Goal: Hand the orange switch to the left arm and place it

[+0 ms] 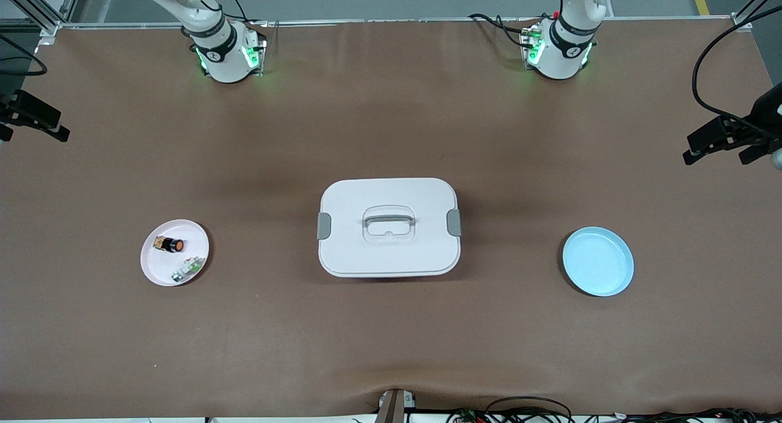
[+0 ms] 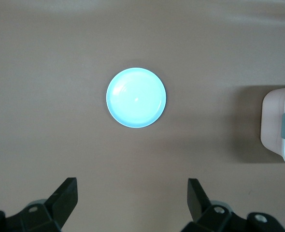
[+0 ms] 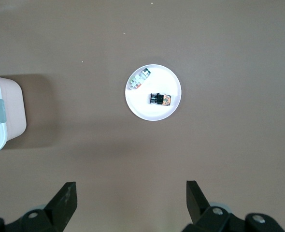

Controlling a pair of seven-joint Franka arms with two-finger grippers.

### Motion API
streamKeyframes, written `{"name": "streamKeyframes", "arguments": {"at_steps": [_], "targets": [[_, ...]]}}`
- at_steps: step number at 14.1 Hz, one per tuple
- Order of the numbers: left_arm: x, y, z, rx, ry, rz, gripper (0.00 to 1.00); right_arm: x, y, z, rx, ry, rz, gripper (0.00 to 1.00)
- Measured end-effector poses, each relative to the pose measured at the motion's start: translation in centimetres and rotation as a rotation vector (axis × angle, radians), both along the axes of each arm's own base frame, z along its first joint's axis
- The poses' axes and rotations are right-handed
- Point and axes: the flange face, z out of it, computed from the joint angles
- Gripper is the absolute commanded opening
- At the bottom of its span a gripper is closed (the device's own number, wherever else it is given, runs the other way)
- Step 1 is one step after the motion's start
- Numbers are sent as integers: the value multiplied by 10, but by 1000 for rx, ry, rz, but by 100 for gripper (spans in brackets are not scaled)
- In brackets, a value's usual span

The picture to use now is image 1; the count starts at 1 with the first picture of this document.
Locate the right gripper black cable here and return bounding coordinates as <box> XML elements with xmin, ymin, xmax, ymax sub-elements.
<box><xmin>0</xmin><ymin>34</ymin><xmax>49</xmax><ymax>78</ymax></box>

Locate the table edge camera mount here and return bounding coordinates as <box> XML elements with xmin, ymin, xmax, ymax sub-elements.
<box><xmin>375</xmin><ymin>388</ymin><xmax>417</xmax><ymax>423</ymax></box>

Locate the pink round plate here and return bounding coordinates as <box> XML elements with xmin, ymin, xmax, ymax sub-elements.
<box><xmin>140</xmin><ymin>219</ymin><xmax>210</xmax><ymax>287</ymax></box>

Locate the green push-button switch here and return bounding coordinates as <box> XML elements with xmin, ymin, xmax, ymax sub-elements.
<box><xmin>170</xmin><ymin>257</ymin><xmax>206</xmax><ymax>284</ymax></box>

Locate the brown table mat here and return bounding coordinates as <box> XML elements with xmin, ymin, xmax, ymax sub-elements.
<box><xmin>0</xmin><ymin>17</ymin><xmax>782</xmax><ymax>421</ymax></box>

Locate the black looped cable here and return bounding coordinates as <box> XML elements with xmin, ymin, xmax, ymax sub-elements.
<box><xmin>484</xmin><ymin>396</ymin><xmax>573</xmax><ymax>423</ymax></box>

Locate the tangled cable bundle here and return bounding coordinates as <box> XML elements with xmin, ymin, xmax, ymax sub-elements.
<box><xmin>446</xmin><ymin>407</ymin><xmax>782</xmax><ymax>423</ymax></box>

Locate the light blue round plate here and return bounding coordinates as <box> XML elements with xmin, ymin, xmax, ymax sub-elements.
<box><xmin>562</xmin><ymin>226</ymin><xmax>635</xmax><ymax>297</ymax></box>

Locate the white lidded storage box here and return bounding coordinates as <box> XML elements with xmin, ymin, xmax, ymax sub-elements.
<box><xmin>316</xmin><ymin>177</ymin><xmax>463</xmax><ymax>279</ymax></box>

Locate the left arm base cable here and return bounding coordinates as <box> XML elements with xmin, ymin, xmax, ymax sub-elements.
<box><xmin>467</xmin><ymin>12</ymin><xmax>538</xmax><ymax>48</ymax></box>

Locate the aluminium frame corner post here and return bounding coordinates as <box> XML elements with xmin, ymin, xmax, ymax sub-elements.
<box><xmin>0</xmin><ymin>0</ymin><xmax>84</xmax><ymax>45</ymax></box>
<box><xmin>730</xmin><ymin>0</ymin><xmax>782</xmax><ymax>32</ymax></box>

